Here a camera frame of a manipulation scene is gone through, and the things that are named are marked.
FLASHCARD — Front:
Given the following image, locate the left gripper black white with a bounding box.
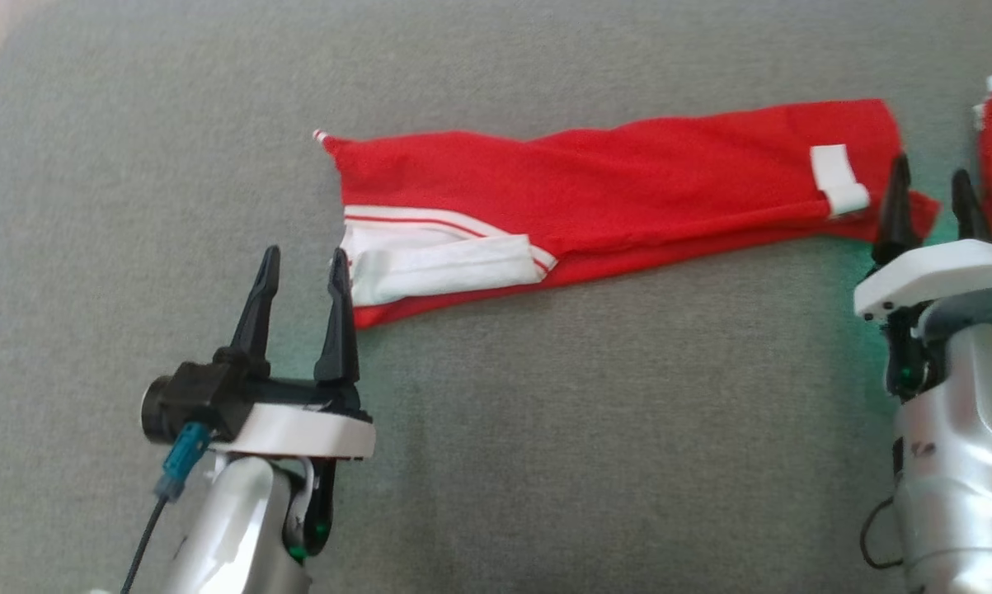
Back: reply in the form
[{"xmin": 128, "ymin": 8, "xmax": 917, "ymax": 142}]
[{"xmin": 211, "ymin": 245, "xmax": 377, "ymax": 460}]

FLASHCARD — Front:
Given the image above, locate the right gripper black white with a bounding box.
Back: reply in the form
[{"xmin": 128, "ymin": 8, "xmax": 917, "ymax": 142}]
[{"xmin": 854, "ymin": 154, "xmax": 992, "ymax": 323}]

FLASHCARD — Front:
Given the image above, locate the red white basketball jersey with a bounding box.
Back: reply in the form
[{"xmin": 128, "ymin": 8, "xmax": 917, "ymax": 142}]
[{"xmin": 313, "ymin": 99, "xmax": 942, "ymax": 329}]

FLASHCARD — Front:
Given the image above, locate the left cable blue connector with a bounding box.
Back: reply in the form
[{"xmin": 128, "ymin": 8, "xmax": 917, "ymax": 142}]
[{"xmin": 120, "ymin": 422, "xmax": 214, "ymax": 594}]

